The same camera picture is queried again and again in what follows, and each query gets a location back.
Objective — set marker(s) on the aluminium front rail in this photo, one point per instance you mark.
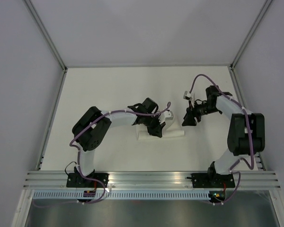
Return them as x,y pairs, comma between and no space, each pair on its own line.
158,180

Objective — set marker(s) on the right aluminium frame post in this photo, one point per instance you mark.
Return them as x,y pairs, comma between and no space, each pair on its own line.
259,18

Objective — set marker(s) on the left aluminium frame post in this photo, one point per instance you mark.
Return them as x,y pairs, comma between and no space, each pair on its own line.
41,27

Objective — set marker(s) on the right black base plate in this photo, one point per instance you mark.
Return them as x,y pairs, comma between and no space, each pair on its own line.
203,180

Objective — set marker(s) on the aluminium frame post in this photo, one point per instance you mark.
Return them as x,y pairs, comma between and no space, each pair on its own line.
41,27
259,18

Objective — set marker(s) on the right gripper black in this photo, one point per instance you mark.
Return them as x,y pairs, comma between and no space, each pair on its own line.
191,113

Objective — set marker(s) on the white slotted cable duct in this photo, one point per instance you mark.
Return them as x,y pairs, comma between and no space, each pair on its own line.
122,195

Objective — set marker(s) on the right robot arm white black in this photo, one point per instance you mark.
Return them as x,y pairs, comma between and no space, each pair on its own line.
246,134

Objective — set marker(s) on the white cloth napkin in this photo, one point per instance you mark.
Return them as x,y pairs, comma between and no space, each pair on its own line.
169,131

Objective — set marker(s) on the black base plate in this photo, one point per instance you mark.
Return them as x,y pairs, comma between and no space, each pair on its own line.
203,180
76,181

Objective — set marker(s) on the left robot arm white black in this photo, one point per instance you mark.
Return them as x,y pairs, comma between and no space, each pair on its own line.
92,127

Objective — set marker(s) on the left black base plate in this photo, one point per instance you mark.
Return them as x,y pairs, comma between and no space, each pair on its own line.
76,181

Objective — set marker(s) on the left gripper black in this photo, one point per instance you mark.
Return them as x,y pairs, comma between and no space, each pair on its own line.
157,130

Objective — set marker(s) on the left side aluminium rail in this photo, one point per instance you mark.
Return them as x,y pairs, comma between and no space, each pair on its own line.
50,121

